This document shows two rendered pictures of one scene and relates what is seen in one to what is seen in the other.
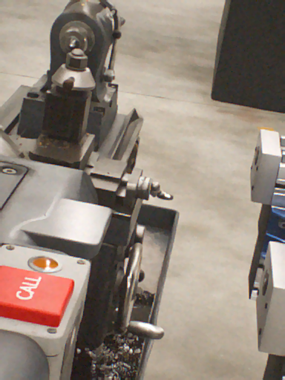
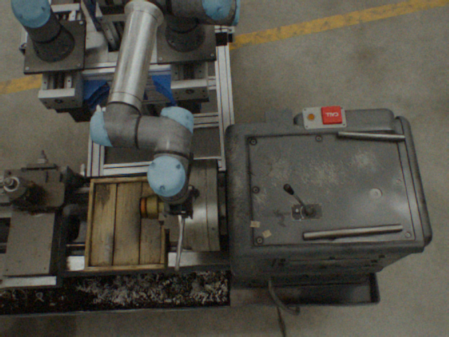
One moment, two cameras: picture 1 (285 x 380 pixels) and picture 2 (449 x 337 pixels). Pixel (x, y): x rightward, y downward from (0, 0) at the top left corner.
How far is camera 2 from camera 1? 155 cm
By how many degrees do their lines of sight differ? 70
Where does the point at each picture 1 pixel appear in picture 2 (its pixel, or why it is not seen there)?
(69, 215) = (276, 119)
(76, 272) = (311, 109)
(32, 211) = (280, 128)
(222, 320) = not seen: outside the picture
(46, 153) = (59, 198)
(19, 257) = (311, 123)
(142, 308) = not seen: hidden behind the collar
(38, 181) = (256, 132)
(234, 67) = not seen: outside the picture
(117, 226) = (69, 172)
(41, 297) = (335, 110)
